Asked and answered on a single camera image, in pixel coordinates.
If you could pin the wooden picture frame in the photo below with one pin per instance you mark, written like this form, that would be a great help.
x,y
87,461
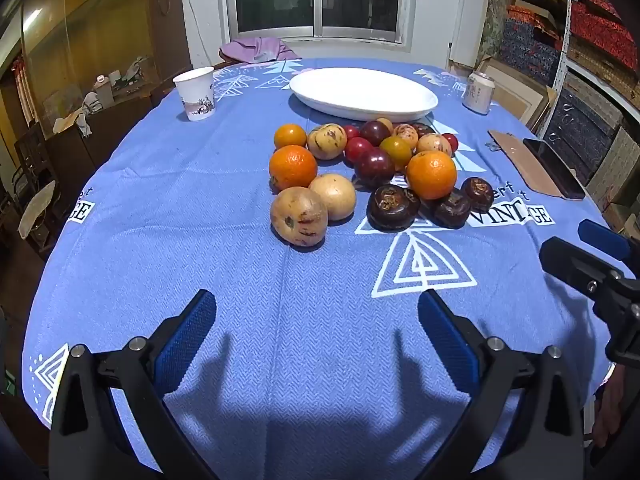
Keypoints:
x,y
510,92

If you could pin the black smartphone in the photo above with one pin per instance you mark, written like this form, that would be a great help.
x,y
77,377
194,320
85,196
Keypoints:
x,y
555,167

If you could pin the person's right hand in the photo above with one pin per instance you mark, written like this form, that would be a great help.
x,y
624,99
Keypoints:
x,y
607,410

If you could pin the large dark plum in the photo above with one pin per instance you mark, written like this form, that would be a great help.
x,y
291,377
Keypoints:
x,y
374,167

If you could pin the small dark plum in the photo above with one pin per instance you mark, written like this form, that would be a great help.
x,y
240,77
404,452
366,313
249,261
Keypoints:
x,y
375,132

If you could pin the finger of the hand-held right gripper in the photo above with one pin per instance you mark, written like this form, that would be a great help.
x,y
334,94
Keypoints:
x,y
602,237
570,262

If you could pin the white oval plate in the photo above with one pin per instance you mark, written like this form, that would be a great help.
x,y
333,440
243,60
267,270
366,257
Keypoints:
x,y
360,90

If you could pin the metal shelf of patterned fabric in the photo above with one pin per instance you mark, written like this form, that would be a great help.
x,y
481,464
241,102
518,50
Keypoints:
x,y
590,35

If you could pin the purple cloth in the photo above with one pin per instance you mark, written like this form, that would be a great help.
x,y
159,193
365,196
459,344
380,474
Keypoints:
x,y
257,50

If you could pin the small orange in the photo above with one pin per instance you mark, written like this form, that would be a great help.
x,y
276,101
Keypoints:
x,y
290,136

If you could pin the large orange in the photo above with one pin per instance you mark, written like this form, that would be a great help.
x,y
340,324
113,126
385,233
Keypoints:
x,y
293,166
431,174

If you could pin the white door panel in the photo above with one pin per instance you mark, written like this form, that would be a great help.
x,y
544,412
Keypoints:
x,y
472,10

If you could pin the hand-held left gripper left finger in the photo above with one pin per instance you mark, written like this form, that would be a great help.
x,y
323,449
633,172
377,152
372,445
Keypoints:
x,y
187,335

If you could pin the blue printed tablecloth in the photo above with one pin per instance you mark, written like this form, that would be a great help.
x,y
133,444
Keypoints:
x,y
225,240

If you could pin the wooden glass-door cabinet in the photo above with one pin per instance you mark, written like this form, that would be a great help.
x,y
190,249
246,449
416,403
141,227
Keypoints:
x,y
100,20

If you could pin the brown cardboard piece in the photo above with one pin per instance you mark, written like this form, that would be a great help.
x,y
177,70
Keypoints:
x,y
520,157

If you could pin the printed paper cup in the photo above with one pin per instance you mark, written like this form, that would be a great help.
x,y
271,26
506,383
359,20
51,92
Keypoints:
x,y
196,94

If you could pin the spotted yellow fruit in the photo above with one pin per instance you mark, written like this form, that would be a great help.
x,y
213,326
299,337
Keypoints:
x,y
434,144
332,196
326,141
405,135
299,216

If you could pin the small red tomato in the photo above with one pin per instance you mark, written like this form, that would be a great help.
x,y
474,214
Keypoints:
x,y
450,142
357,149
351,132

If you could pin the white drink can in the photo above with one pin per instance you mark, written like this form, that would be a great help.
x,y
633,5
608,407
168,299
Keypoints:
x,y
477,91

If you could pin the small brown fruit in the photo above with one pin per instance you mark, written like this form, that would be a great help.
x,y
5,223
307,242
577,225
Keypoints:
x,y
384,123

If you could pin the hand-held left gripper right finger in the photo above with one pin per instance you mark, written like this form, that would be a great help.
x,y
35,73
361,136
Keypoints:
x,y
447,340

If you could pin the dark purple mangosteen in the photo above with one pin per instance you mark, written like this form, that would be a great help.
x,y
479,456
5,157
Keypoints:
x,y
393,207
424,128
451,208
477,194

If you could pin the yellow green tomato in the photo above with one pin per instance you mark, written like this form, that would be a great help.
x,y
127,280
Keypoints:
x,y
396,152

